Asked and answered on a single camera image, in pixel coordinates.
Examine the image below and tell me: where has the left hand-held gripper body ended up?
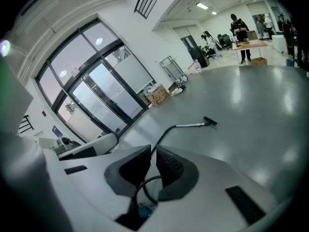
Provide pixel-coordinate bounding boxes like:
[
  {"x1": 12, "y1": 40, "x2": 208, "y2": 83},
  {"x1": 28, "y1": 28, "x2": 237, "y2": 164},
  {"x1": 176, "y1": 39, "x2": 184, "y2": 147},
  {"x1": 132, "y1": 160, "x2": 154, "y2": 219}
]
[{"x1": 38, "y1": 132, "x2": 119, "y2": 161}]

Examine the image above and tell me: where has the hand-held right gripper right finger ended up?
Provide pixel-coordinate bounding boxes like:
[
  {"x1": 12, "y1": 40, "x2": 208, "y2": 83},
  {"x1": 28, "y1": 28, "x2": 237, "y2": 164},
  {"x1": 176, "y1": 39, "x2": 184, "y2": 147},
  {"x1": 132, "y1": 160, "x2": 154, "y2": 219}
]
[{"x1": 155, "y1": 145, "x2": 200, "y2": 202}]

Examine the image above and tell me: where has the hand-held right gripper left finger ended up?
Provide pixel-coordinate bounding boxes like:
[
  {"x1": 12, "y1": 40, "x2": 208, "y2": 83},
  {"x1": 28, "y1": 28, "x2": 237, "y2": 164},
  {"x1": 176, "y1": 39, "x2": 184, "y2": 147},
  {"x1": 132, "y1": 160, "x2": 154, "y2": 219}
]
[{"x1": 104, "y1": 144, "x2": 152, "y2": 231}]

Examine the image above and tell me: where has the silver vacuum cleaner wand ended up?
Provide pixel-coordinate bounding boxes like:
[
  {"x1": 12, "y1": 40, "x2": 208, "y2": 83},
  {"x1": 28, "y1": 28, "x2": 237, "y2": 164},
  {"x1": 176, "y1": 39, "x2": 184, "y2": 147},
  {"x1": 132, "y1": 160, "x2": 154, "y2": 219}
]
[{"x1": 175, "y1": 122, "x2": 205, "y2": 129}]

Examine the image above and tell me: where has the black floor nozzle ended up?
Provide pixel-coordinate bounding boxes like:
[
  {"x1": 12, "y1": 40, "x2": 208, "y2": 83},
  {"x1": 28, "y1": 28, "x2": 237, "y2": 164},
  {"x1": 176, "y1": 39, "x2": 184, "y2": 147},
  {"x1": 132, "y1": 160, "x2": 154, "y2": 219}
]
[{"x1": 202, "y1": 116, "x2": 218, "y2": 127}]

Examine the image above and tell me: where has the teal vacuum cleaner body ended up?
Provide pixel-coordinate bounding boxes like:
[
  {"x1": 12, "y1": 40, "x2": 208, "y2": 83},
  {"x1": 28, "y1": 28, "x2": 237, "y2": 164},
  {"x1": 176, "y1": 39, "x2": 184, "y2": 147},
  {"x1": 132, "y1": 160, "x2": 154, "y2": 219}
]
[{"x1": 138, "y1": 203, "x2": 158, "y2": 218}]

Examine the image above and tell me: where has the black framed glass door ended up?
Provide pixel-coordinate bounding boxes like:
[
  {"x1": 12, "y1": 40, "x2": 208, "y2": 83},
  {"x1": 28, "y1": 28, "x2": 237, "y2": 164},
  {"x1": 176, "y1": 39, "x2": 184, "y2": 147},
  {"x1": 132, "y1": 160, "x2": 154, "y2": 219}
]
[{"x1": 35, "y1": 18, "x2": 157, "y2": 144}]

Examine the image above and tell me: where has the black metal rack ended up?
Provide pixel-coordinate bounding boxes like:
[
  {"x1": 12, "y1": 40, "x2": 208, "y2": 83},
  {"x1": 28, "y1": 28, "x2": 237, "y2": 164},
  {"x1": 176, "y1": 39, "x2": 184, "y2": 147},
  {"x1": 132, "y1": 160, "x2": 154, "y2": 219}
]
[{"x1": 18, "y1": 114, "x2": 34, "y2": 134}]

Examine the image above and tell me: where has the patterned cardboard box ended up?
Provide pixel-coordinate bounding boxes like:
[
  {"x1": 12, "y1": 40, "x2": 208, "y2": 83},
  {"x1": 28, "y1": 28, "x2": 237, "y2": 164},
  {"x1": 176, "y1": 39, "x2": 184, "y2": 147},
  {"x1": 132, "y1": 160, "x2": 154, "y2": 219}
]
[{"x1": 144, "y1": 83, "x2": 170, "y2": 106}]

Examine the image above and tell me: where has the pile of white bags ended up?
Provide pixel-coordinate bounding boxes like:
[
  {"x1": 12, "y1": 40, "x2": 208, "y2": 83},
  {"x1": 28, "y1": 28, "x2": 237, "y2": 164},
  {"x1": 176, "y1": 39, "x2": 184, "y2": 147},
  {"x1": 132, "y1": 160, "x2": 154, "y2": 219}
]
[{"x1": 170, "y1": 73, "x2": 188, "y2": 97}]

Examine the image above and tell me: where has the grey metal cart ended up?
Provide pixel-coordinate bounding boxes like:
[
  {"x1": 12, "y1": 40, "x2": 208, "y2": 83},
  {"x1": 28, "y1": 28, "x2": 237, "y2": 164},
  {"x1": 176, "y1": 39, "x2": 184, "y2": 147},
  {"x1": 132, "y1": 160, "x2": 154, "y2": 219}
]
[{"x1": 159, "y1": 56, "x2": 185, "y2": 79}]

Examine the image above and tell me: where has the black speaker box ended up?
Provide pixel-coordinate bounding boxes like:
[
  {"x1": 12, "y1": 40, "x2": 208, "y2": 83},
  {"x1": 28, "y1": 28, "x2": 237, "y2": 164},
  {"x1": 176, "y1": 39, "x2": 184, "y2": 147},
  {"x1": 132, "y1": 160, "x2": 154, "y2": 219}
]
[{"x1": 190, "y1": 45, "x2": 210, "y2": 69}]

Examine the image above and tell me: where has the black office chair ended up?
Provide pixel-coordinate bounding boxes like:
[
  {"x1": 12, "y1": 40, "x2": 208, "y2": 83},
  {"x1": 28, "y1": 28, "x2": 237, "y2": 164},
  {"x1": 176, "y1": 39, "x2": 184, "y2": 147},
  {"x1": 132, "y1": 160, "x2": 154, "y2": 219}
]
[{"x1": 216, "y1": 33, "x2": 232, "y2": 51}]

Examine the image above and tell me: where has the open brown cardboard box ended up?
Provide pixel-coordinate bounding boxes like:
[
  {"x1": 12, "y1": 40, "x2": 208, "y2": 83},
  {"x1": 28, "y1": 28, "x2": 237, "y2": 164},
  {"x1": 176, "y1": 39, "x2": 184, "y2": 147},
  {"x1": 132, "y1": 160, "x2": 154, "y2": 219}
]
[{"x1": 251, "y1": 57, "x2": 268, "y2": 66}]

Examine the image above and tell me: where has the wooden table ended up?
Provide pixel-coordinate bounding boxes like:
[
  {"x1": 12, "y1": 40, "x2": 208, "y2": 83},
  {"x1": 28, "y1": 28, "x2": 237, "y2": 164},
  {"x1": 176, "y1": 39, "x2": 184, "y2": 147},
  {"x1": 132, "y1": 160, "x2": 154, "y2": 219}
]
[{"x1": 232, "y1": 39, "x2": 269, "y2": 62}]

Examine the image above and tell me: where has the white cabinet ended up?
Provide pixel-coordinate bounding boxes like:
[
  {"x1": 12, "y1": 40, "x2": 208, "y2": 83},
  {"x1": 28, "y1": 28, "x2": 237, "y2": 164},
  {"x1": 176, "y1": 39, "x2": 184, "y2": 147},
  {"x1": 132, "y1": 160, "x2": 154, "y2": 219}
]
[{"x1": 270, "y1": 34, "x2": 288, "y2": 53}]

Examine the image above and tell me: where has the black vacuum hose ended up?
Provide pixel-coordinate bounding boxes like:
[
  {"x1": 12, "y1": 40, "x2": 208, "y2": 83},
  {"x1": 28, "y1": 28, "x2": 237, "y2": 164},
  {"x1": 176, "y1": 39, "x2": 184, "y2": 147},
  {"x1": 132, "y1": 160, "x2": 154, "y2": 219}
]
[{"x1": 134, "y1": 124, "x2": 179, "y2": 205}]

